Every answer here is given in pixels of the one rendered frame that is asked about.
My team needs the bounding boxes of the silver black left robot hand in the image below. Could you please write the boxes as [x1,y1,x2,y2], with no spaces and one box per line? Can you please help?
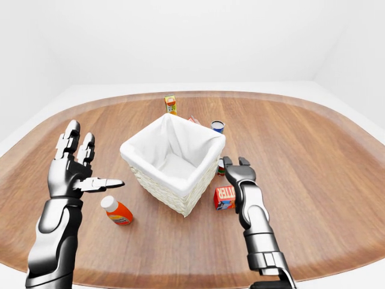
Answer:
[47,119,126,199]

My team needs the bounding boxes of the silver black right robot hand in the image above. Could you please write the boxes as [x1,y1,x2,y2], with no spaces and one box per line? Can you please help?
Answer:
[222,156,257,185]

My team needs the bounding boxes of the red butter box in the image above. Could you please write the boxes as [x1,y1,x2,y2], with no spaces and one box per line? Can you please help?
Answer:
[214,186,236,211]

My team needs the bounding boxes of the white lined wicker basket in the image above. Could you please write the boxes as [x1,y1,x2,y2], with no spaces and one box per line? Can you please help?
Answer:
[119,113,227,217]

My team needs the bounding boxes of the blue tin can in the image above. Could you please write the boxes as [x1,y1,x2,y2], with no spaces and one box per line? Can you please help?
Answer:
[210,120,226,134]

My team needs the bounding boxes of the orange bottle with white cap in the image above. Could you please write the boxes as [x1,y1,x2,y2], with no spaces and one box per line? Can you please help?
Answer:
[100,195,134,226]

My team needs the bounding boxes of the orange juice carton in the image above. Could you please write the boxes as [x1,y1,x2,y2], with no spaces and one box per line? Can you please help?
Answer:
[164,94,178,116]

